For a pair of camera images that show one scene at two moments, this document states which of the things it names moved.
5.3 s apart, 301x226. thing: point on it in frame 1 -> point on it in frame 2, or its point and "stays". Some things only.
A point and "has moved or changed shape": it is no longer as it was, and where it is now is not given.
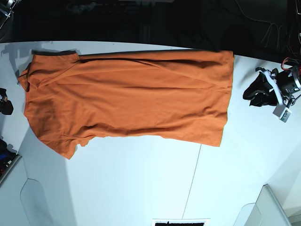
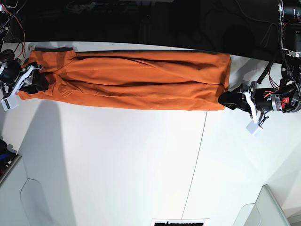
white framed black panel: x=197 y=221 stays
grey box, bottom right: x=266 y=211 stays
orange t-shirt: x=69 y=98 has moved or changed shape
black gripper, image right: x=288 y=81 -> x=259 y=100
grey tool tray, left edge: x=8 y=160 stays
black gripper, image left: x=6 y=108 -> x=13 y=77
